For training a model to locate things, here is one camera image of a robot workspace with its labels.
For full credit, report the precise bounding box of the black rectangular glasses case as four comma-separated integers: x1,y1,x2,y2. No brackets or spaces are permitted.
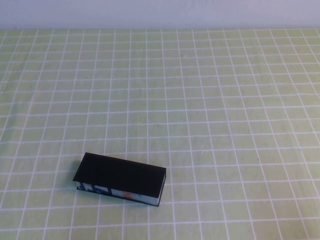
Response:
72,151,167,208

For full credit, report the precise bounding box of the green checked tablecloth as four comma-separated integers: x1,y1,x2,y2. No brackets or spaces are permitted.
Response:
0,27,320,240

